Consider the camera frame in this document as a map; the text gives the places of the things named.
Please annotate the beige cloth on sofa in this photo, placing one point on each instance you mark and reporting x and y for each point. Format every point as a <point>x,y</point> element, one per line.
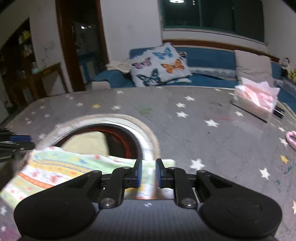
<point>122,66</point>

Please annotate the round table heater opening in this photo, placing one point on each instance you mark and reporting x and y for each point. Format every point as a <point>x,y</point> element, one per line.
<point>125,136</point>

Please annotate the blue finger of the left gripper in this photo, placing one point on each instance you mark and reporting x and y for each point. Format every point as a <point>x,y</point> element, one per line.
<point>12,144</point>

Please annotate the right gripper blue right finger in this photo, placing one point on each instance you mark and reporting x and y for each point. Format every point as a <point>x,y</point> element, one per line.
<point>179,181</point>

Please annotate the grey plain pillow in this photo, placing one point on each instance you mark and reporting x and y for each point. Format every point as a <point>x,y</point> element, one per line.
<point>253,67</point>

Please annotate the panda plush toy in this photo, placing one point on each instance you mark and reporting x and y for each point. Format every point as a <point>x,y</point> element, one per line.
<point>285,67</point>

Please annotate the black small box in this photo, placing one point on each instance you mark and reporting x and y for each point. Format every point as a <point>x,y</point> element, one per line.
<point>279,112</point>

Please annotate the pink tissue box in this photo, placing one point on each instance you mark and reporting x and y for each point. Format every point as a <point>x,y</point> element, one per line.
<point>257,98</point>

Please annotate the colourful striped children's garment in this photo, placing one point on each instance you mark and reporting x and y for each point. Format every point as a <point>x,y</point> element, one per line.
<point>53,166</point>

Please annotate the dark window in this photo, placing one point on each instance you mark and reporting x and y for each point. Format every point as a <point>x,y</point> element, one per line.
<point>242,18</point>

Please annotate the pink scrunchie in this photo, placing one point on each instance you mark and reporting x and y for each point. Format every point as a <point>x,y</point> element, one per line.
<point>291,139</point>

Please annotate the butterfly print pillow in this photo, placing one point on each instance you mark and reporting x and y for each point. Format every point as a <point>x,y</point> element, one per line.
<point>159,66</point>

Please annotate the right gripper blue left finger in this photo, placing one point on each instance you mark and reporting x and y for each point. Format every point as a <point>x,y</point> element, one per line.
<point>115,184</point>

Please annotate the dark wooden door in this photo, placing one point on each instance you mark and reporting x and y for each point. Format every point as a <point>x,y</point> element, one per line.
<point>82,39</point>

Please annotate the yellow-vested teddy bear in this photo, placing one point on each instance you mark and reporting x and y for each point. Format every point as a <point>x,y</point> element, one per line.
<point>293,75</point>

